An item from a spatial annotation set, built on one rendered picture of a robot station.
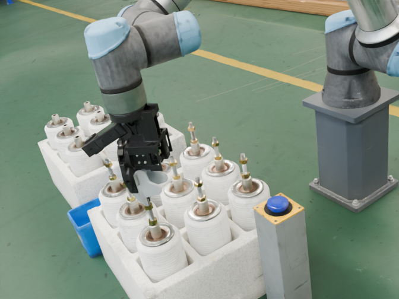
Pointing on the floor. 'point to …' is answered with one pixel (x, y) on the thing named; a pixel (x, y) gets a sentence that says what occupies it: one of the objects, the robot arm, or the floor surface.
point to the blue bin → (86, 226)
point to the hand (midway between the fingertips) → (143, 197)
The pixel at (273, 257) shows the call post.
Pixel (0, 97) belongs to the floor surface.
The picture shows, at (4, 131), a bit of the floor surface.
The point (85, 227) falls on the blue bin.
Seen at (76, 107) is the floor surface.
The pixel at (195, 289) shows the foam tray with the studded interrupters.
